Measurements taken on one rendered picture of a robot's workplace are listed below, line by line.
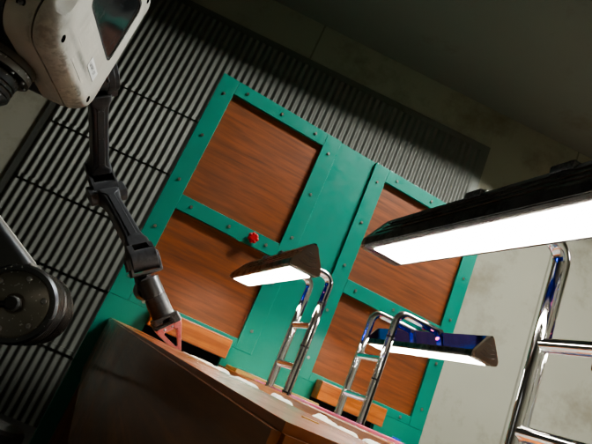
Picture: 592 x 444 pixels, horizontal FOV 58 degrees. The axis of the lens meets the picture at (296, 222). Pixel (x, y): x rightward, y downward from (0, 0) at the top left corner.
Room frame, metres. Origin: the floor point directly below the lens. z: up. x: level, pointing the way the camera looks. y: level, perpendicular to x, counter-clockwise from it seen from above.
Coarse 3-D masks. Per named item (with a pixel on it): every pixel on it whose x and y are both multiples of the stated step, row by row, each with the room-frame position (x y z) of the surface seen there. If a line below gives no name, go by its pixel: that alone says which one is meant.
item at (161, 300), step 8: (160, 296) 1.37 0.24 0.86; (152, 304) 1.37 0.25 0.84; (160, 304) 1.37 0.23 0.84; (168, 304) 1.39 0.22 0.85; (152, 312) 1.38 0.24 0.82; (160, 312) 1.38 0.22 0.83; (168, 312) 1.38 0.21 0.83; (176, 312) 1.36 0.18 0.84; (152, 320) 1.40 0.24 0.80; (160, 320) 1.36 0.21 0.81; (168, 320) 1.41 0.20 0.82
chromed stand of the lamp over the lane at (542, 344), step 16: (576, 160) 0.49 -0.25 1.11; (480, 192) 0.64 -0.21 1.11; (560, 256) 0.69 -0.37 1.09; (560, 272) 0.69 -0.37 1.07; (560, 288) 0.69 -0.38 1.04; (544, 304) 0.70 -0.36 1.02; (544, 320) 0.69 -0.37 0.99; (544, 336) 0.69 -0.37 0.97; (528, 352) 0.71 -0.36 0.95; (544, 352) 0.69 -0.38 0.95; (560, 352) 0.66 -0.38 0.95; (576, 352) 0.63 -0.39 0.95; (528, 368) 0.70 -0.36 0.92; (528, 384) 0.69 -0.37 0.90; (528, 400) 0.69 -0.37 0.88; (512, 416) 0.70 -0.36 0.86; (528, 416) 0.69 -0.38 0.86; (512, 432) 0.69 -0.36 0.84; (528, 432) 0.67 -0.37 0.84; (544, 432) 0.65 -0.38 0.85
